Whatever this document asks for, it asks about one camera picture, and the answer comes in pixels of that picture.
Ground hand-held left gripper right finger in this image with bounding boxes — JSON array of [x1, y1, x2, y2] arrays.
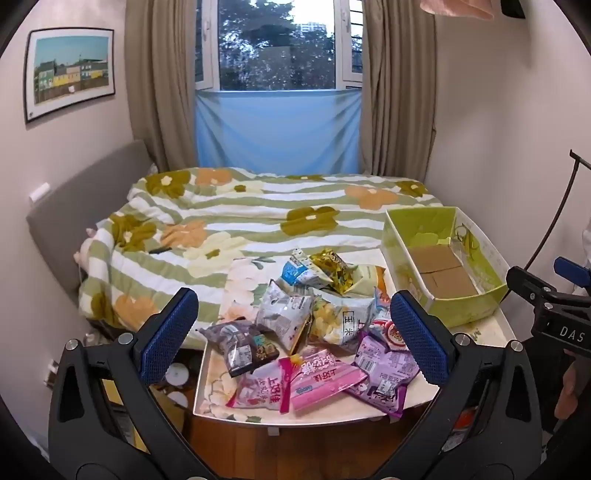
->
[[374, 290, 542, 480]]

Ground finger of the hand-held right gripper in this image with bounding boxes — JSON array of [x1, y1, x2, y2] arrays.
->
[[554, 257, 591, 291], [506, 266, 560, 306]]

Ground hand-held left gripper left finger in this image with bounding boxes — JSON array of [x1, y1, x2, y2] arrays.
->
[[48, 287, 218, 480]]

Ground green cardboard box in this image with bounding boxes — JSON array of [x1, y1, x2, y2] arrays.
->
[[381, 206, 511, 329]]

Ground yellow corn snack packet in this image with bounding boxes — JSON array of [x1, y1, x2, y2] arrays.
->
[[307, 287, 384, 348]]

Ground pink and white snack packet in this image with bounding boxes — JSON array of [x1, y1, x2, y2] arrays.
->
[[225, 357, 296, 414]]

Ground green patterned snack bag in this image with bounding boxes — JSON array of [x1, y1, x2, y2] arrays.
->
[[255, 279, 315, 354]]

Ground person's right hand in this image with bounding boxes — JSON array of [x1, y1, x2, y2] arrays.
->
[[555, 357, 579, 418]]

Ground red and white snack packet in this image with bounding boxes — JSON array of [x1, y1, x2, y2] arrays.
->
[[369, 288, 407, 349]]

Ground dark purple snack packet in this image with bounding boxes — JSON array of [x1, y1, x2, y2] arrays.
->
[[205, 318, 280, 377]]

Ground white floral table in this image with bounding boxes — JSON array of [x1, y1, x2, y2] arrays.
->
[[191, 251, 518, 425]]

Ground pale green snack packet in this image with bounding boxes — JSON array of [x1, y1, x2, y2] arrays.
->
[[344, 264, 389, 298]]

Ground gold snack packet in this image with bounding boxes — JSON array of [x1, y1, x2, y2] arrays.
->
[[309, 248, 358, 296]]

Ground pink plush toy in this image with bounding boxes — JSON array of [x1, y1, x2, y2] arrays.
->
[[73, 226, 100, 265]]

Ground blue and white snack packet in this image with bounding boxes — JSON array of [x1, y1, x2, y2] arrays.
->
[[279, 248, 324, 289]]

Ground green striped floral blanket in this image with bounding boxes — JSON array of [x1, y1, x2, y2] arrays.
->
[[76, 167, 446, 337]]

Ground grey bed headboard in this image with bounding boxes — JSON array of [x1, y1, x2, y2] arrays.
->
[[25, 139, 153, 319]]

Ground blue cloth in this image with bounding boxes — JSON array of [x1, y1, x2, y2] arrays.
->
[[194, 89, 363, 178]]

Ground beige curtain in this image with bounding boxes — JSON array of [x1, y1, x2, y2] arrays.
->
[[124, 0, 222, 174], [360, 0, 437, 178]]

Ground pink cloth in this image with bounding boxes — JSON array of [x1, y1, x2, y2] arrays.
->
[[419, 0, 496, 21]]

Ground window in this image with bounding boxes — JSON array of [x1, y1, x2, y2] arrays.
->
[[194, 0, 368, 93]]

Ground black cable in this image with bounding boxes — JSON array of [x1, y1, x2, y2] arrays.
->
[[526, 148, 591, 273]]

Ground framed wall poster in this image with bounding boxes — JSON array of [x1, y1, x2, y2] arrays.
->
[[24, 28, 116, 124]]

